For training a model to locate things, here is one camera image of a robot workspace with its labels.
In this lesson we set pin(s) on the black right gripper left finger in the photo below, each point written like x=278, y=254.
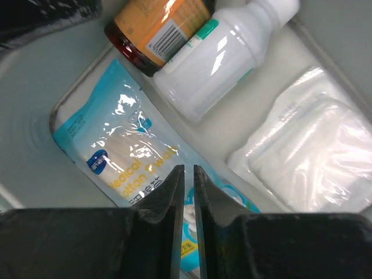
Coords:
x=142, y=241

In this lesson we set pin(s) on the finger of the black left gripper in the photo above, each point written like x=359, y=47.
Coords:
x=25, y=21

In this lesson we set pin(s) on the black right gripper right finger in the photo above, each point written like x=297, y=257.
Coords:
x=237, y=243

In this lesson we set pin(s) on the white gauze packet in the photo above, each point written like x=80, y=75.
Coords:
x=313, y=151

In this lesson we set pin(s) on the amber medicine bottle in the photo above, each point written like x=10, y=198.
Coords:
x=150, y=33

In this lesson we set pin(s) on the white plastic bottle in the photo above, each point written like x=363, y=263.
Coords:
x=230, y=45

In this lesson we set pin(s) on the mint green medicine case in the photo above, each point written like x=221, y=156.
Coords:
x=46, y=81

